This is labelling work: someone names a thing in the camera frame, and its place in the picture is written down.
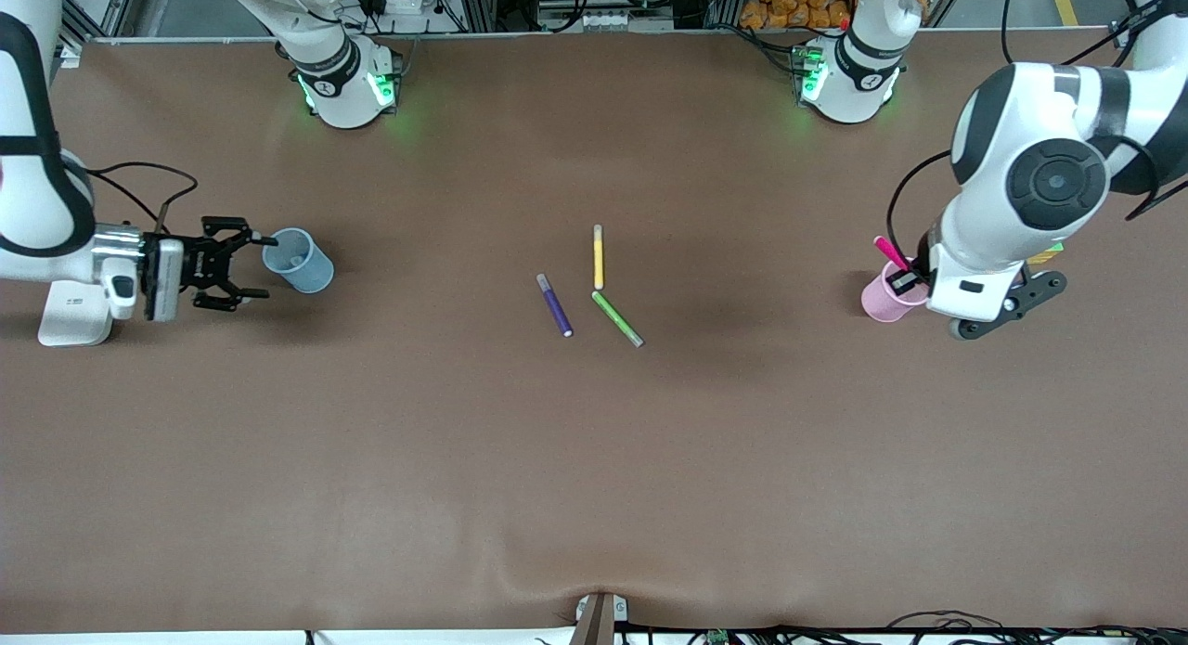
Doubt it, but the pink marker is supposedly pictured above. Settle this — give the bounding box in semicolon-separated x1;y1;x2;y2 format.
873;236;915;275

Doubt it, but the pink mesh cup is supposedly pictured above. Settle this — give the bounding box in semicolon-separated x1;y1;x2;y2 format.
860;260;932;324

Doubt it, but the blue mesh cup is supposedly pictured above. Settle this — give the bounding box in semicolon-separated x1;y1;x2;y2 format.
262;227;335;294

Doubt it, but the green marker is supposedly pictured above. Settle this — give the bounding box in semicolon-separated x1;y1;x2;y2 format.
591;290;645;349

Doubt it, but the orange snack bag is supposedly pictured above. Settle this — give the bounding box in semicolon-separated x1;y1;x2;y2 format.
738;0;855;31

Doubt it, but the white power strip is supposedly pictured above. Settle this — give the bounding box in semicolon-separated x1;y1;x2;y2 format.
382;0;458;22

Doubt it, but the purple marker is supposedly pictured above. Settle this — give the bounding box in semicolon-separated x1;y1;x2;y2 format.
536;273;575;339

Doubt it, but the brown table cover mat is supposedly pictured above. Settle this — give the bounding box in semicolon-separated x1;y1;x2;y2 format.
0;28;1188;637

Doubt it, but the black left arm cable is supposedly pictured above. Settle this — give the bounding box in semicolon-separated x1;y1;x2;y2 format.
886;0;1188;256

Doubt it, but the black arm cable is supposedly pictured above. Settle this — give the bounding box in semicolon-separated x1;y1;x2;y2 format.
86;161;200;239
886;0;1188;256

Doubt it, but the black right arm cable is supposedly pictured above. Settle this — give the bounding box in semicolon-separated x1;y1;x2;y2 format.
86;161;200;239

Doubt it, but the aluminium frame profile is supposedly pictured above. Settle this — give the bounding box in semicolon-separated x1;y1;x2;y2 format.
60;0;140;47

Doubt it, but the black floor cable bundle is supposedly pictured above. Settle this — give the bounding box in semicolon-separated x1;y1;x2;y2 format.
622;611;1188;645

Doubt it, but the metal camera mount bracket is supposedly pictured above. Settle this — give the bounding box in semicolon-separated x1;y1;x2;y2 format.
571;591;630;645

